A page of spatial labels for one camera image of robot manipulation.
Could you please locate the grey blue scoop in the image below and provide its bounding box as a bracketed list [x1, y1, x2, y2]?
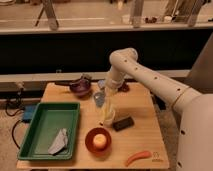
[94, 92, 105, 107]

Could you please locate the green plastic tray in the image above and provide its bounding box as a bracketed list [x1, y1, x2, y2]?
[18, 102, 80, 161]

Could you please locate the black rectangular block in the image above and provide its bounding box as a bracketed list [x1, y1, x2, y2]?
[112, 117, 134, 131]

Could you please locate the red bowl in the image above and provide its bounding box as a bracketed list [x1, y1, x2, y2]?
[85, 127, 111, 156]

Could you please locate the orange carrot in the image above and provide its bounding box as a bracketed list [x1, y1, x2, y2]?
[125, 151, 152, 167]

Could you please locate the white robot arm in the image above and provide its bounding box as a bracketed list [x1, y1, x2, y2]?
[106, 48, 213, 171]

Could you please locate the clear plastic cup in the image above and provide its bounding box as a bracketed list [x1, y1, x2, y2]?
[101, 101, 115, 127]

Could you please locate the dark brown toy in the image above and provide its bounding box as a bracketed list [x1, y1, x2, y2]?
[118, 82, 130, 92]

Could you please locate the purple pot with handle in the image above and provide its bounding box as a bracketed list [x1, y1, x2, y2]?
[56, 78, 91, 97]

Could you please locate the blue box on floor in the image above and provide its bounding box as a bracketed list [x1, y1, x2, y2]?
[22, 105, 36, 123]

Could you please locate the grey folded cloth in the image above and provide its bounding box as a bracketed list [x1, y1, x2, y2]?
[48, 128, 68, 155]

